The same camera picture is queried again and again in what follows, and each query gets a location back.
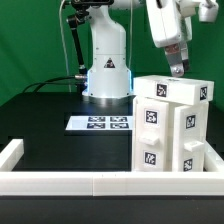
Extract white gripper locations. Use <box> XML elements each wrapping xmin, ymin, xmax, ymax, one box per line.
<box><xmin>146</xmin><ymin>0</ymin><xmax>192</xmax><ymax>77</ymax></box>

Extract white cabinet body box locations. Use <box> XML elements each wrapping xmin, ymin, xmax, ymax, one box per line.
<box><xmin>131</xmin><ymin>96</ymin><xmax>209</xmax><ymax>172</ymax></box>

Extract white cabinet door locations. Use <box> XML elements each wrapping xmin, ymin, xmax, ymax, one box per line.
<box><xmin>131</xmin><ymin>96</ymin><xmax>169</xmax><ymax>172</ymax></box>
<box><xmin>172</xmin><ymin>103</ymin><xmax>209</xmax><ymax>172</ymax></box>

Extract white cabinet top block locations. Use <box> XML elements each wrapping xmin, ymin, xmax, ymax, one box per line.
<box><xmin>133</xmin><ymin>75</ymin><xmax>214</xmax><ymax>105</ymax></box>

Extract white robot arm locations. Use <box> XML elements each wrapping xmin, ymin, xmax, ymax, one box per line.
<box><xmin>82</xmin><ymin>0</ymin><xmax>219</xmax><ymax>103</ymax></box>

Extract white U-shaped fence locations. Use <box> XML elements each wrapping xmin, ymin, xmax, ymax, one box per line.
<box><xmin>0</xmin><ymin>139</ymin><xmax>224</xmax><ymax>196</ymax></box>

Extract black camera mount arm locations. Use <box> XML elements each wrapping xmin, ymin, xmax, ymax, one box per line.
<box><xmin>67</xmin><ymin>0</ymin><xmax>114</xmax><ymax>75</ymax></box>

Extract white marker base plate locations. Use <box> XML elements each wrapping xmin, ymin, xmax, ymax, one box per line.
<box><xmin>66</xmin><ymin>116</ymin><xmax>133</xmax><ymax>131</ymax></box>

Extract grey cable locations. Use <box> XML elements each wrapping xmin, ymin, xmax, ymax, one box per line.
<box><xmin>58</xmin><ymin>0</ymin><xmax>73</xmax><ymax>94</ymax></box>

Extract black cables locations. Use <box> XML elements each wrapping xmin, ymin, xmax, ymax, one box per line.
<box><xmin>22</xmin><ymin>75</ymin><xmax>88</xmax><ymax>94</ymax></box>

